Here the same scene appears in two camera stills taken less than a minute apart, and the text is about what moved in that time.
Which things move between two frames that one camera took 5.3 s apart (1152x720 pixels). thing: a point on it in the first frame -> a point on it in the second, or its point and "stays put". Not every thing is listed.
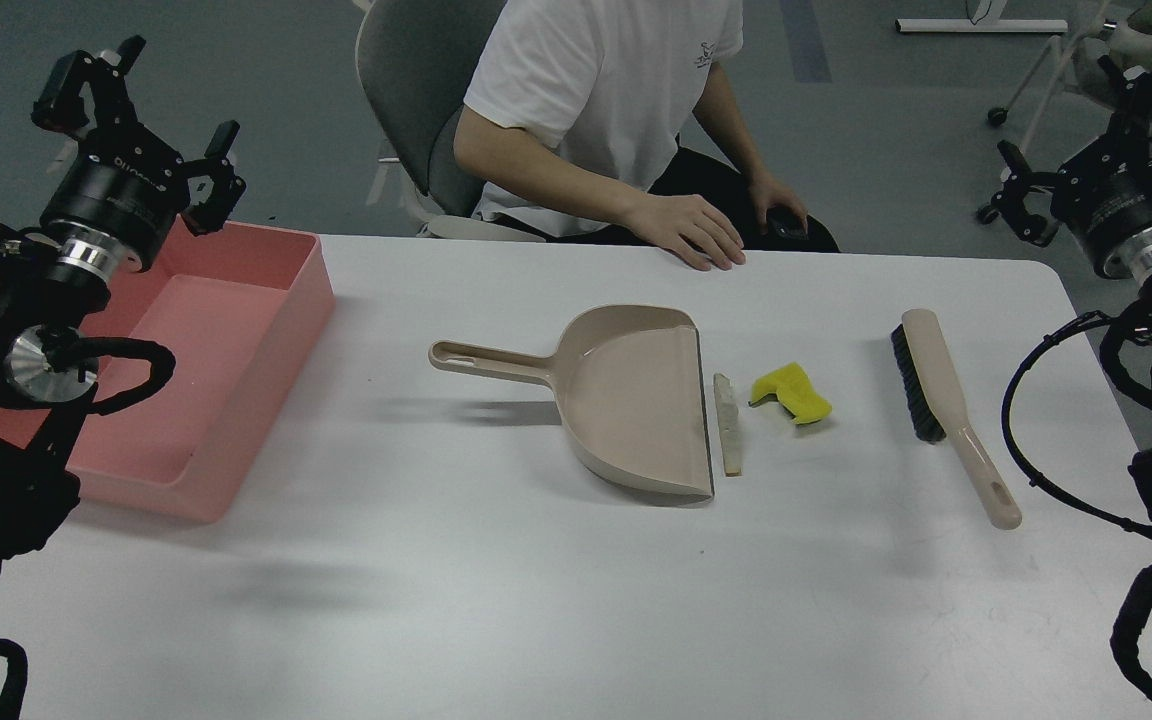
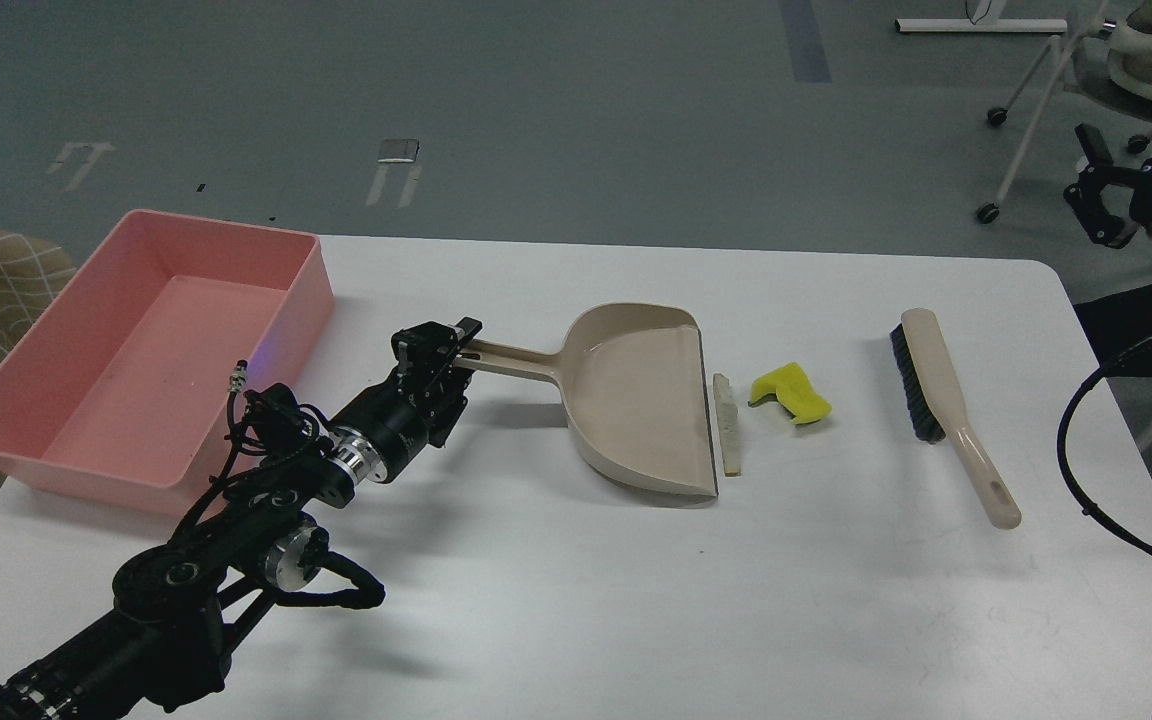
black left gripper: [124, 189] -> [381, 434]
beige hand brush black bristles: [939, 406] stays put
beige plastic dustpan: [629, 385] stays put
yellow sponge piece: [794, 390] stays put
